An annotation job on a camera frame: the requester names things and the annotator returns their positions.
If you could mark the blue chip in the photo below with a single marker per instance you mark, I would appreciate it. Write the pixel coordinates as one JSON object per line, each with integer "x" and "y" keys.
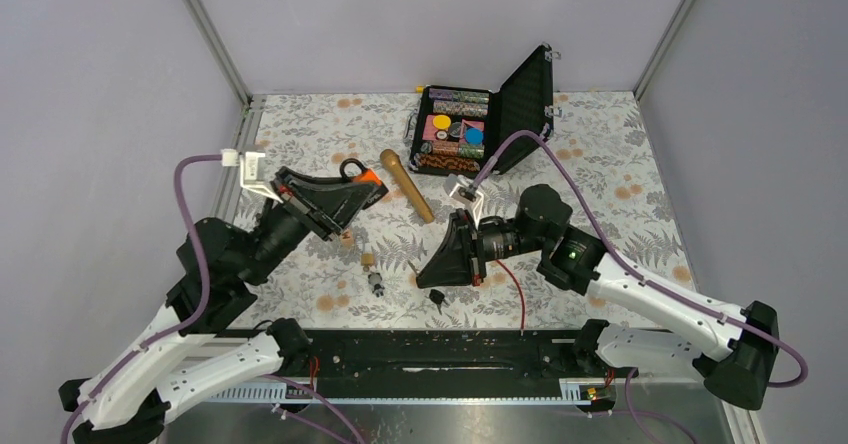
{"x": 474, "y": 136}

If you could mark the black keys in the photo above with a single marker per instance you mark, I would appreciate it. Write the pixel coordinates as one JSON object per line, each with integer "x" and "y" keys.
{"x": 438, "y": 298}

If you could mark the black poker chip case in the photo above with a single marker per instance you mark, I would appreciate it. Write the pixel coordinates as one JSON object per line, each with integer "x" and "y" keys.
{"x": 523, "y": 102}

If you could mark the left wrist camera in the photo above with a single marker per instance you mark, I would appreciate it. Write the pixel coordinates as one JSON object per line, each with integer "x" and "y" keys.
{"x": 251, "y": 175}

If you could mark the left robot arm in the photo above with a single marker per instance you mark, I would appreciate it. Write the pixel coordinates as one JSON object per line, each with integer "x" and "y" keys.
{"x": 146, "y": 388}

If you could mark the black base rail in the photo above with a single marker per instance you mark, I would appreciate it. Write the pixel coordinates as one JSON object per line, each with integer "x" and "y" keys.
{"x": 434, "y": 367}

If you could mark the orange black padlock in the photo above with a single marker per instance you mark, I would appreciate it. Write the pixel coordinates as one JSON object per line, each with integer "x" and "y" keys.
{"x": 353, "y": 170}

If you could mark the wooden letter cube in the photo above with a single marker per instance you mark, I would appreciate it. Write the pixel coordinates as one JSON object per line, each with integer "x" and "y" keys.
{"x": 347, "y": 239}

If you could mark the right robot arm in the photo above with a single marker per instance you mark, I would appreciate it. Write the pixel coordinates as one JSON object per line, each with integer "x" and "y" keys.
{"x": 732, "y": 349}

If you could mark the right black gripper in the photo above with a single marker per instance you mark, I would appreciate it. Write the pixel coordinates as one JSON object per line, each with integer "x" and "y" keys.
{"x": 460, "y": 260}

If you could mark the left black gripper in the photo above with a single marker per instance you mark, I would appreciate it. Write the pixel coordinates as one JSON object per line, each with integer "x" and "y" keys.
{"x": 327, "y": 203}

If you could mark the floral table mat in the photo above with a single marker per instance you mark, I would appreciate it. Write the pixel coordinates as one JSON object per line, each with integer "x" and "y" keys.
{"x": 599, "y": 159}

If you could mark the yellow chip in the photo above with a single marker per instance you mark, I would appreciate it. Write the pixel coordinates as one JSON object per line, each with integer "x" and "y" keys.
{"x": 441, "y": 122}

